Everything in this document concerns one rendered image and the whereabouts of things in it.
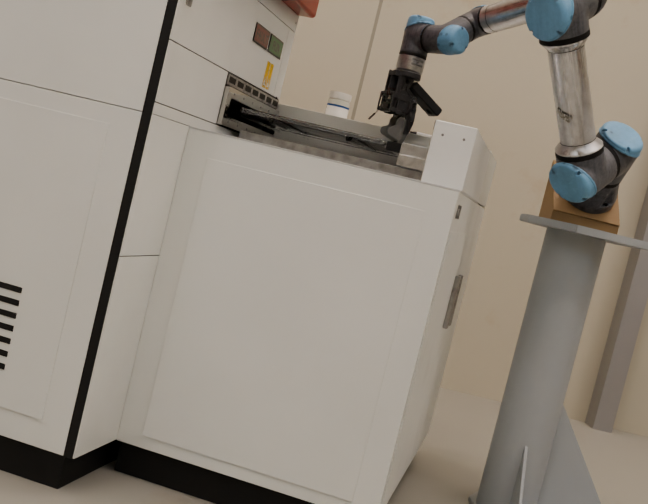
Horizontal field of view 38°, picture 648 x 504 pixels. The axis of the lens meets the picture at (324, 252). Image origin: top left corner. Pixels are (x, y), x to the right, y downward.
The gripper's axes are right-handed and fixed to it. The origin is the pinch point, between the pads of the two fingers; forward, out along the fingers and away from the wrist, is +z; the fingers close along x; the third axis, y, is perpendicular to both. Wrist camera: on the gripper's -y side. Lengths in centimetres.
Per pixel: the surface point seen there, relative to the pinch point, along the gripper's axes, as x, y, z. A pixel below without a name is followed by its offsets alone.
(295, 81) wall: -167, -40, -29
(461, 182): 53, 14, 8
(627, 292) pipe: -82, -185, 28
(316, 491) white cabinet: 49, 28, 81
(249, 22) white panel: 0, 50, -20
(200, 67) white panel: 18, 66, -4
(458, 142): 51, 16, -1
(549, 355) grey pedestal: 35, -40, 45
